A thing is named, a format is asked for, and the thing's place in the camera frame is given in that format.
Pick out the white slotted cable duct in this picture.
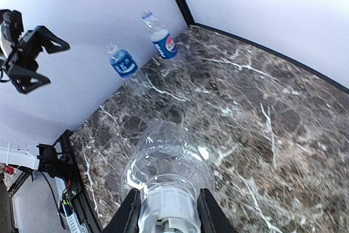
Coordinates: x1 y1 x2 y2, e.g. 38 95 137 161
55 177 89 233

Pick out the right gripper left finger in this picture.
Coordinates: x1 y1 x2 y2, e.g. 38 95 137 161
102 189 141 233

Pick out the black front frame rail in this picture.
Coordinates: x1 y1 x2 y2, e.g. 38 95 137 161
54 130 101 232

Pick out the blue cap pepsi bottle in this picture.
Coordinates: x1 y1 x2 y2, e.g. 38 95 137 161
141 10 178 70

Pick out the white cap blue label bottle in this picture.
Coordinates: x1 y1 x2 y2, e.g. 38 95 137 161
106 43 151 95

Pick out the clear unlabeled plastic bottle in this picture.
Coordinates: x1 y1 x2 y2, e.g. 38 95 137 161
121 121 214 232

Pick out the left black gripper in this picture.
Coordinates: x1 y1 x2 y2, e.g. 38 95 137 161
5 26 70 94

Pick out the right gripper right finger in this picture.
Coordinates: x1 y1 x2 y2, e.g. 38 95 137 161
197 188 238 233

